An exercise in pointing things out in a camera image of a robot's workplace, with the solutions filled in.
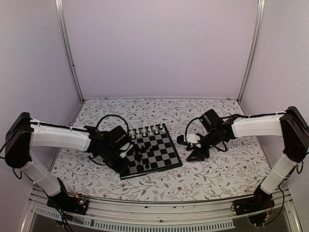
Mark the floral patterned table mat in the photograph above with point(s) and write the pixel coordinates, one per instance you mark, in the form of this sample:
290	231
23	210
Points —
232	170

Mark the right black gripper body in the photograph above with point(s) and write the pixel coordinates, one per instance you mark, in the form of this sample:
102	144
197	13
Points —
213	138

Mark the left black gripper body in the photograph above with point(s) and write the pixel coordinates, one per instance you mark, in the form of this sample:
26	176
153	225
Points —
109	158

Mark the black and grey chessboard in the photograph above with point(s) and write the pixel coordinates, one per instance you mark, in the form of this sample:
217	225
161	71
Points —
166	154

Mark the right aluminium frame post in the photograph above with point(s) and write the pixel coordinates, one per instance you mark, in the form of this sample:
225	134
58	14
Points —
253	48

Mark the row of white chess pieces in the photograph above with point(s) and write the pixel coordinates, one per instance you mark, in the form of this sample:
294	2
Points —
153	130

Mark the left aluminium frame post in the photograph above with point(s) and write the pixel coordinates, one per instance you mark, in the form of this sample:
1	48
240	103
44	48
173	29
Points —
67	48

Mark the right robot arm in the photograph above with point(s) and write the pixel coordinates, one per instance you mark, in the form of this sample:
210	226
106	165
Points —
283	135

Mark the pile of black chess pieces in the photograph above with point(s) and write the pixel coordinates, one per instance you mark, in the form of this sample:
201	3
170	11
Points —
141	156

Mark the aluminium frame post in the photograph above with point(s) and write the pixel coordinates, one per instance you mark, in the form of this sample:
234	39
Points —
253	48
67	48

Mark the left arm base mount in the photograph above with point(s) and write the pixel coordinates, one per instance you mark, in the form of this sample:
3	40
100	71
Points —
77	204

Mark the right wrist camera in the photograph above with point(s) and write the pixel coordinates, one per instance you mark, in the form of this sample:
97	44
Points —
189	139

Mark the front aluminium rail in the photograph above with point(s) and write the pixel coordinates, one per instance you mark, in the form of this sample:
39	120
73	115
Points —
108	215

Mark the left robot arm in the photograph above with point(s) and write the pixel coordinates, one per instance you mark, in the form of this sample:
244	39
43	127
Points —
27	132

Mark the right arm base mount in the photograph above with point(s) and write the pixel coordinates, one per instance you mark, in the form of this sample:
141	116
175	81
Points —
256	208

